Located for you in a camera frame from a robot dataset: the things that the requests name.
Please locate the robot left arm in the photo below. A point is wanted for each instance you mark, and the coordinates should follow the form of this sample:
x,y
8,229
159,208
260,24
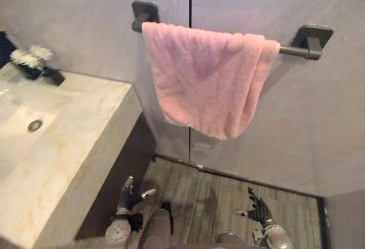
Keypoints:
x,y
117,230

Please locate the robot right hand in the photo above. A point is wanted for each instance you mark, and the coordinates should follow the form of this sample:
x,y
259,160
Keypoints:
x,y
261,210

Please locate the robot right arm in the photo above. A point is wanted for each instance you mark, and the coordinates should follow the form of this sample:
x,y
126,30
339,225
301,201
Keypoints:
x,y
276,236

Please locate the dark grey towel bar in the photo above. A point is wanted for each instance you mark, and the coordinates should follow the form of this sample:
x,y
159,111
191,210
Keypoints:
x,y
312,42

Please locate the beige marble washbasin counter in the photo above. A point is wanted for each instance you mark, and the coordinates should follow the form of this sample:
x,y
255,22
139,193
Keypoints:
x,y
51,152

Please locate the dark object beside basin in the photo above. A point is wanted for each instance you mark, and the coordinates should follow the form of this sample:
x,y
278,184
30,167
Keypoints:
x,y
6,48

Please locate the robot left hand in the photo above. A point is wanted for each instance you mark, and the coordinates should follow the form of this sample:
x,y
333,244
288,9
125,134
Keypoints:
x,y
129,200

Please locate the white flowers in black pot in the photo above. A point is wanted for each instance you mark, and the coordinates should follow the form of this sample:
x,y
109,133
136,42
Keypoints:
x,y
30,58

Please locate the pink towel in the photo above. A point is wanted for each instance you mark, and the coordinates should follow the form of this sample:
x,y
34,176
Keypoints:
x,y
199,81

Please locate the metal sink drain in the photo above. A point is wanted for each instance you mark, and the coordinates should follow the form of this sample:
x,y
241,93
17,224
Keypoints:
x,y
35,125

